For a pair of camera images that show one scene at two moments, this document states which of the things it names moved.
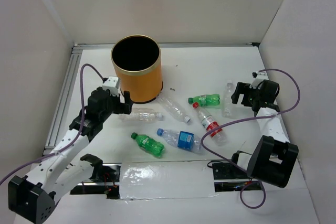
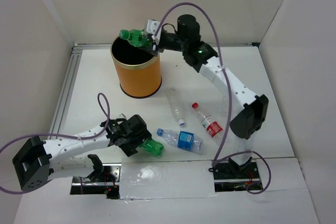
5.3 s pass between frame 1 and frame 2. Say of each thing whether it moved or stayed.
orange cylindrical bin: stayed
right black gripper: moved
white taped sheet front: stayed
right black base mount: stayed
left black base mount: stayed
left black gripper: moved
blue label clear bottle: stayed
